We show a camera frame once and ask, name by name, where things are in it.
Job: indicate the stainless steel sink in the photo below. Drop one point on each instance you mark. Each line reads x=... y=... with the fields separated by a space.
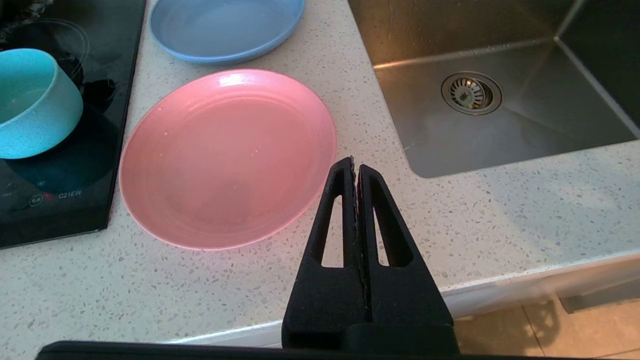
x=550 y=115

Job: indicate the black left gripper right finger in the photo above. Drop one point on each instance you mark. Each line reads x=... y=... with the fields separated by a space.
x=400 y=300

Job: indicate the blue plastic plate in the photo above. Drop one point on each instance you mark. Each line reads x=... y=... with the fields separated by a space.
x=225 y=30

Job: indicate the black induction cooktop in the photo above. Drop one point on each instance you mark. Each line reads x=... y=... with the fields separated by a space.
x=100 y=40

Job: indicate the teal ceramic bowl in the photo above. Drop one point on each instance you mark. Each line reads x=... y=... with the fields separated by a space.
x=35 y=110

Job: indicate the pink plastic plate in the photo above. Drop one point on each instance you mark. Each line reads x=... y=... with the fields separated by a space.
x=225 y=160

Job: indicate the metal sink drain strainer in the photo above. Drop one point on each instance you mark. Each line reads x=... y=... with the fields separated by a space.
x=471 y=93

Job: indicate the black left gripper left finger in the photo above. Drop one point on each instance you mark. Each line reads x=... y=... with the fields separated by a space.
x=325 y=300

